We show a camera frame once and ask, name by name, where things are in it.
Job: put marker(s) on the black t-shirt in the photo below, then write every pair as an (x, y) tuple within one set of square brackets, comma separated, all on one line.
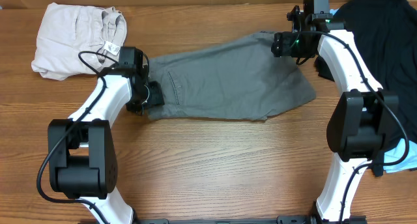
[(385, 35)]

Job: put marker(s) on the grey shorts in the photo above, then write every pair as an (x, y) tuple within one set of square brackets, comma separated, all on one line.
[(239, 80)]

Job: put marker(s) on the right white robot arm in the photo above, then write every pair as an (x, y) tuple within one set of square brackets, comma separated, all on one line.
[(361, 123)]

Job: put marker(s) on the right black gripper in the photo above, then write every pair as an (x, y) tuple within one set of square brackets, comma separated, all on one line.
[(279, 45)]

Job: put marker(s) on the folded beige shorts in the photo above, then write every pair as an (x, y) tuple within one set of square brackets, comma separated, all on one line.
[(66, 30)]

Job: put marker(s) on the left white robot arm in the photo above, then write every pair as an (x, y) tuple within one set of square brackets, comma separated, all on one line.
[(81, 153)]

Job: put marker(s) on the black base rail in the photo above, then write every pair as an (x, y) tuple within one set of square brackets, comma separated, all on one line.
[(277, 220)]

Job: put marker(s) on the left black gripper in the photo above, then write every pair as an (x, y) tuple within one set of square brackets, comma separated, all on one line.
[(157, 98)]

